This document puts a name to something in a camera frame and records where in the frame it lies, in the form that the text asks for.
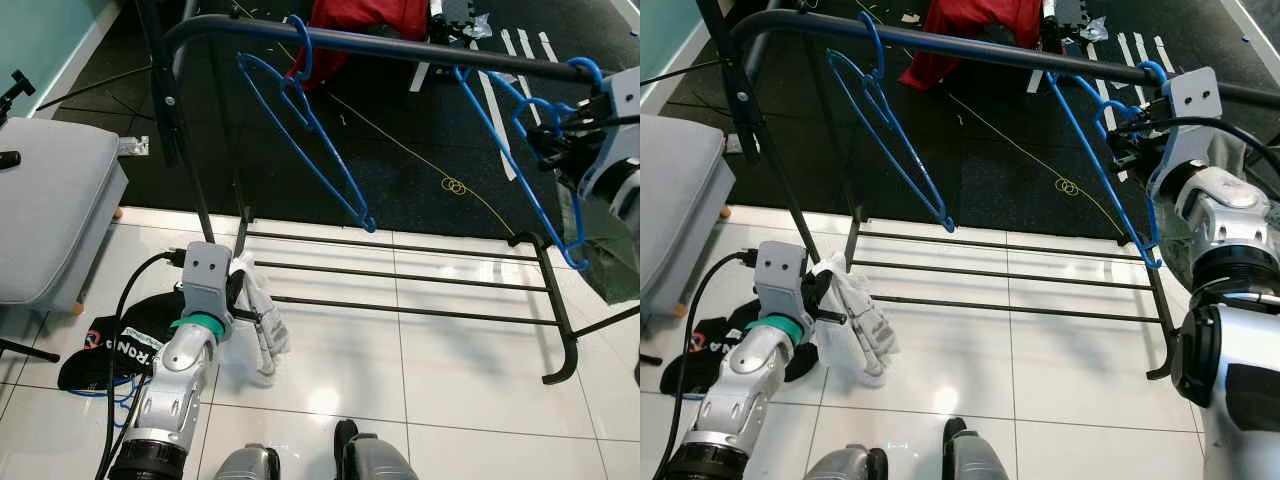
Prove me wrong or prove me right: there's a white cloth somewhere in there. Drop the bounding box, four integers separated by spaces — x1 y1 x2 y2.
228 252 292 377
808 252 900 380

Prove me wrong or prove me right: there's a blue plastic clothes hanger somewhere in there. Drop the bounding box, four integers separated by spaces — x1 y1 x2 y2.
74 374 152 427
825 12 957 234
1045 60 1172 270
452 57 607 272
237 15 380 234

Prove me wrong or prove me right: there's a grey upholstered ottoman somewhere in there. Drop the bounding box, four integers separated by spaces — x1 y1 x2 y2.
640 115 737 327
0 118 130 312

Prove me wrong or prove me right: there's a black metal clothes rack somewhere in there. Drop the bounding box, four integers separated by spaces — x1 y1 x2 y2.
695 0 1280 382
140 0 641 387

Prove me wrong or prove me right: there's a red garment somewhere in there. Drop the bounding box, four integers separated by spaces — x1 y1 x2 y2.
290 0 432 92
898 0 1047 92

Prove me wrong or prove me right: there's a black tripod stand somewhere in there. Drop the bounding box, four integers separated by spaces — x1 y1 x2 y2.
0 69 37 127

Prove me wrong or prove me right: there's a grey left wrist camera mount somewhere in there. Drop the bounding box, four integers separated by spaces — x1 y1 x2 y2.
183 241 237 322
755 239 810 322

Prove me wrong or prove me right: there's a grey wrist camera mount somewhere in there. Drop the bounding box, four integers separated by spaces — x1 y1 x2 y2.
755 239 810 322
1148 66 1224 202
183 241 237 322
578 67 641 202

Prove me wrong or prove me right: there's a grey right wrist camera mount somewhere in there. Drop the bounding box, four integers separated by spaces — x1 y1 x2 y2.
578 67 641 202
1148 66 1224 202

